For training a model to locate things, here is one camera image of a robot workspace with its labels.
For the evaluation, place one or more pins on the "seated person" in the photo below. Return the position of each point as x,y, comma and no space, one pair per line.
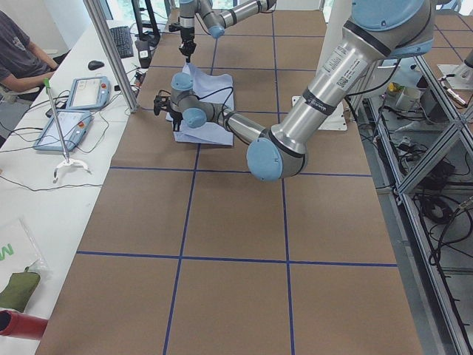
24,65

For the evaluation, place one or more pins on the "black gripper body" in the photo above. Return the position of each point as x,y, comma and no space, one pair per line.
186,35
175,117

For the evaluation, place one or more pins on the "teach pendant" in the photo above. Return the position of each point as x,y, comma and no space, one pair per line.
89,93
73,124

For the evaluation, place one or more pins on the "aluminium frame post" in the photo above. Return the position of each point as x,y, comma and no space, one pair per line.
99,21

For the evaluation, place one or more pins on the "upper teach pendant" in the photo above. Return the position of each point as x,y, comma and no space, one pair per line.
89,93

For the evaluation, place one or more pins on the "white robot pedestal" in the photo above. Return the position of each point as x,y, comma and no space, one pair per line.
336,121

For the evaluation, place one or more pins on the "lower teach pendant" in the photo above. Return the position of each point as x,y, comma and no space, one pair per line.
73,124

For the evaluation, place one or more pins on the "light blue striped shirt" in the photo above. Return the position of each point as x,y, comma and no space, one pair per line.
201,98

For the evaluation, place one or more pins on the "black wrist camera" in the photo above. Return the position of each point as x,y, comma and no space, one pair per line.
174,27
162,102

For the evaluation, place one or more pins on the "red cylinder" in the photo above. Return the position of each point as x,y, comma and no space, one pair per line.
23,326

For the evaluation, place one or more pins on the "black computer mouse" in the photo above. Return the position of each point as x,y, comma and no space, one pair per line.
95,65

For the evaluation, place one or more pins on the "green pouch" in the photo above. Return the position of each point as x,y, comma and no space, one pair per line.
19,290

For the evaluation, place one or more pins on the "black keyboard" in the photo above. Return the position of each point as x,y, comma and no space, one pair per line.
123,41

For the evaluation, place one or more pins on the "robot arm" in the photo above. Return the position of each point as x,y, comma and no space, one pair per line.
373,31
215,22

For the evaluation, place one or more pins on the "black labelled box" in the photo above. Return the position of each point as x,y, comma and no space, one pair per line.
144,53

